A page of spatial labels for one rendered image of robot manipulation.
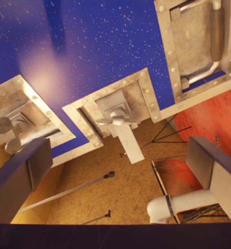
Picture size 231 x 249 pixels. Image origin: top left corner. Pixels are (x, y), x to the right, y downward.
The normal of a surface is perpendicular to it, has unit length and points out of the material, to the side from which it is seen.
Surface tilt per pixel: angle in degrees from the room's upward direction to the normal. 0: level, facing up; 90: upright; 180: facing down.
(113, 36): 90
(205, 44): 90
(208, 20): 90
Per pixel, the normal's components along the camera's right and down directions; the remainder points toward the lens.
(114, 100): -0.01, 0.25
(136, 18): 0.22, 0.67
